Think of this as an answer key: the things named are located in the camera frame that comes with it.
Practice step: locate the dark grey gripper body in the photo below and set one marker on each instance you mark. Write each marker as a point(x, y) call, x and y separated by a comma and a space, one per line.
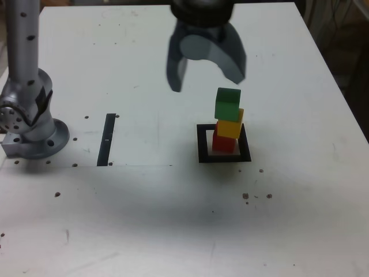
point(214, 31)

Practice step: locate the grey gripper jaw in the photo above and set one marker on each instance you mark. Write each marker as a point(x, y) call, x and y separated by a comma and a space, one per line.
point(173, 69)
point(227, 60)

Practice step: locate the green cube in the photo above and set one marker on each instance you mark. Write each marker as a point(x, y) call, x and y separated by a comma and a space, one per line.
point(226, 108)

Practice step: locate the yellow cube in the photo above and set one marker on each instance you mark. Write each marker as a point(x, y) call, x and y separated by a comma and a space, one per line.
point(229, 128)

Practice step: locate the red cube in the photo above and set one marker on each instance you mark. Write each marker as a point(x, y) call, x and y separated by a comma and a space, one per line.
point(223, 144)

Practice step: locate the black tape square outline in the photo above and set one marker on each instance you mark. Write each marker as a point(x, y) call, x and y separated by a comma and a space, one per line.
point(201, 144)

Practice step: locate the black tape strip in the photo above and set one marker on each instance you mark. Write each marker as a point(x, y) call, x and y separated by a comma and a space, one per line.
point(106, 138)

